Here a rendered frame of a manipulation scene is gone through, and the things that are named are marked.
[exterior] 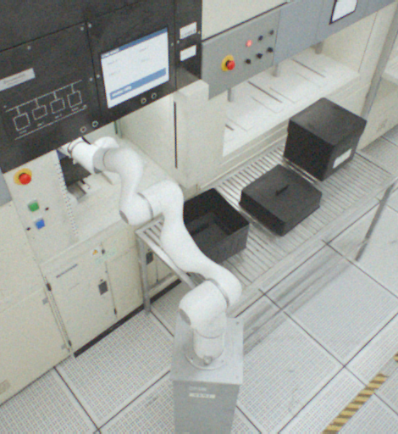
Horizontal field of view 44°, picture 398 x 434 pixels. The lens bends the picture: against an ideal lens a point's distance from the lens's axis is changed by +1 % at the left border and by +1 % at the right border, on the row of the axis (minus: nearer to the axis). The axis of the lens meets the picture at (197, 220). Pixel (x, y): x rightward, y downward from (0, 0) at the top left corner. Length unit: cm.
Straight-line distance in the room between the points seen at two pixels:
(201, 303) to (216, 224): 81
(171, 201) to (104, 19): 61
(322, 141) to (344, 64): 95
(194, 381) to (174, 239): 59
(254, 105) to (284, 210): 80
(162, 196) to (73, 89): 46
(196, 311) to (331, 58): 221
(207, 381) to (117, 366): 97
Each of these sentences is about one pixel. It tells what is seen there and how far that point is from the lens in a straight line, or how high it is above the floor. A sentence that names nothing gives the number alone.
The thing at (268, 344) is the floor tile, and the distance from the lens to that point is 291.
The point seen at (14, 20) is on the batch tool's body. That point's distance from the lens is 157.
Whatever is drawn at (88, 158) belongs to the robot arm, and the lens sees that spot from 200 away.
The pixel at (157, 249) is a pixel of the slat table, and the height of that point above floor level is 76.
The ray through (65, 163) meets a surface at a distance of 223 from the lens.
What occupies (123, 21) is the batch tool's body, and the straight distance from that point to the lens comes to 176.
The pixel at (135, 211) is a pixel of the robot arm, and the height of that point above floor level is 136.
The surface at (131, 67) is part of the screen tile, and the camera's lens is 185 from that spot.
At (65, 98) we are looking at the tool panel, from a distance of 175.
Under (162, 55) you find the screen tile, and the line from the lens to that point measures 192.
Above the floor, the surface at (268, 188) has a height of 86.
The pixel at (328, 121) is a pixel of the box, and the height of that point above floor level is 101.
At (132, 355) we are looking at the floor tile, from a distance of 286.
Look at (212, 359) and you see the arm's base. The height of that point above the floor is 77.
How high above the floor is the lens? 257
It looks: 49 degrees down
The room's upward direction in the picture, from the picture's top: 2 degrees clockwise
